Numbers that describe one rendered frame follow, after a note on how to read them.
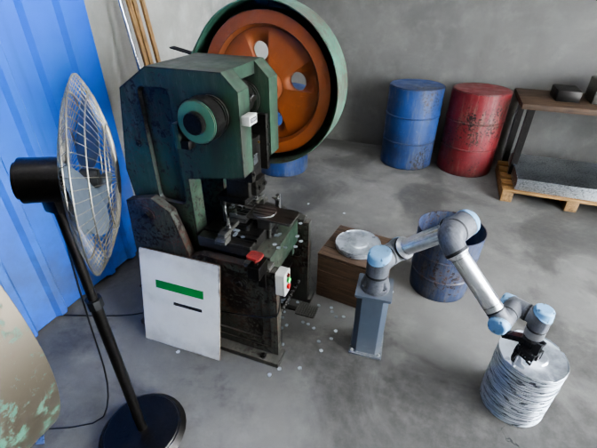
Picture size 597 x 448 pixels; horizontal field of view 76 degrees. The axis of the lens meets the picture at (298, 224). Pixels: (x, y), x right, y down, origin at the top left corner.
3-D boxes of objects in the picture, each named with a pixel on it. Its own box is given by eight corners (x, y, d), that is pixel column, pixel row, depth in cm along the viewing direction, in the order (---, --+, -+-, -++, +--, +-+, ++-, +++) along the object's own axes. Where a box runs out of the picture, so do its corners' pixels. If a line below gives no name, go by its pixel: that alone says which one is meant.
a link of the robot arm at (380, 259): (360, 271, 195) (362, 250, 188) (377, 260, 203) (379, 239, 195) (378, 283, 187) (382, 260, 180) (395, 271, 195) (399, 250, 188)
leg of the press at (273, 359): (285, 352, 219) (282, 219, 171) (277, 368, 210) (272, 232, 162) (154, 310, 246) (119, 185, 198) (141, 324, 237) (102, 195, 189)
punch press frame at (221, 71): (300, 283, 246) (302, 59, 174) (273, 330, 212) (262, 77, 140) (195, 256, 269) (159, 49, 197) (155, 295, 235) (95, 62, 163)
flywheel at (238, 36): (275, -28, 189) (202, 74, 231) (258, -29, 173) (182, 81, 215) (369, 85, 200) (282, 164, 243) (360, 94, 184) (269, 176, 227)
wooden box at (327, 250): (388, 279, 273) (395, 239, 254) (372, 314, 244) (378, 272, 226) (337, 263, 288) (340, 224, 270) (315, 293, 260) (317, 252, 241)
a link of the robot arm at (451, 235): (441, 224, 150) (515, 334, 143) (456, 214, 156) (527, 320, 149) (421, 235, 159) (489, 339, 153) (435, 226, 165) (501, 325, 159)
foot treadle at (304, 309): (318, 312, 230) (318, 306, 227) (313, 324, 222) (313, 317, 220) (232, 289, 248) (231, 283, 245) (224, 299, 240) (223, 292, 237)
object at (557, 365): (539, 327, 190) (540, 326, 190) (585, 378, 166) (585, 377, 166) (486, 334, 186) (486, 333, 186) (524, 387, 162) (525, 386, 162)
